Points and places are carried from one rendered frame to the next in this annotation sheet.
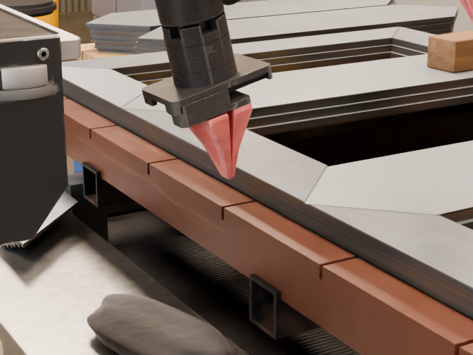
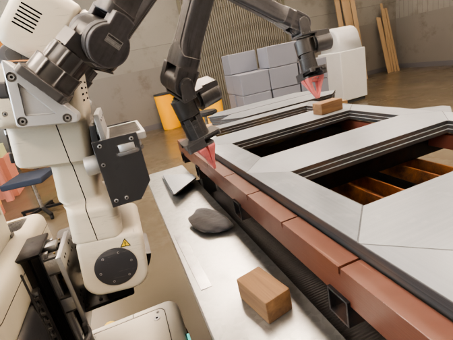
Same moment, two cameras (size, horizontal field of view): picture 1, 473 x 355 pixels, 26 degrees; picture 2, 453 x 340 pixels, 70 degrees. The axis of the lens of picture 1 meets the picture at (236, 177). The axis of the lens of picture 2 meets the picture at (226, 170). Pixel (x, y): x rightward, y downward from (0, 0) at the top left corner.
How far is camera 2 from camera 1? 0.24 m
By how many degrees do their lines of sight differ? 13
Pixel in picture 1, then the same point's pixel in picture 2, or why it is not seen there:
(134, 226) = not seen: hidden behind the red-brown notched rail
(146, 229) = not seen: hidden behind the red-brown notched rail
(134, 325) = (200, 218)
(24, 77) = (125, 147)
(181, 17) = (183, 117)
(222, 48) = (199, 125)
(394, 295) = (267, 204)
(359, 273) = (258, 196)
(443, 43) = (317, 105)
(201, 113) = (195, 148)
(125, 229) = not seen: hidden behind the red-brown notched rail
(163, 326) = (209, 218)
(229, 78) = (204, 135)
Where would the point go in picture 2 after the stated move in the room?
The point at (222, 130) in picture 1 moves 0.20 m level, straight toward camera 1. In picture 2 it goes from (205, 153) to (183, 183)
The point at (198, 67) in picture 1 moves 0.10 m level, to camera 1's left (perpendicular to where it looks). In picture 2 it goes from (192, 133) to (156, 139)
